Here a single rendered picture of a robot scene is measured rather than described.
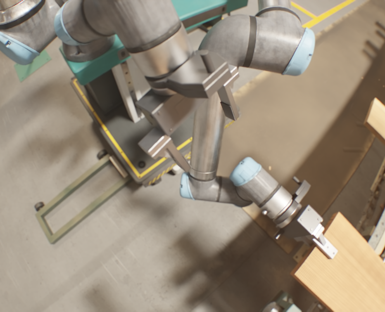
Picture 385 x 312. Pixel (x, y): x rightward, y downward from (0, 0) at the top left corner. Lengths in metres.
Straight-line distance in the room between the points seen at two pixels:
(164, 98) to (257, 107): 1.50
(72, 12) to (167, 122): 0.20
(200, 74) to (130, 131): 1.02
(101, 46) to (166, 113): 0.36
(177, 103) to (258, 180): 0.29
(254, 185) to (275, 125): 1.23
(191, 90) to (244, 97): 1.56
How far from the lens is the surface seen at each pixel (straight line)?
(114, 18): 0.26
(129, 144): 1.21
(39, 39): 0.50
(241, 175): 0.53
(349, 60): 2.83
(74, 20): 0.32
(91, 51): 0.61
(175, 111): 0.31
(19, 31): 0.48
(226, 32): 0.46
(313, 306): 0.88
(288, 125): 1.77
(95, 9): 0.28
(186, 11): 0.75
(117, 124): 1.29
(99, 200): 1.47
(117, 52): 0.64
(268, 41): 0.47
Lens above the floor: 1.38
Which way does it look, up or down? 67 degrees down
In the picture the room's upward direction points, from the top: 3 degrees clockwise
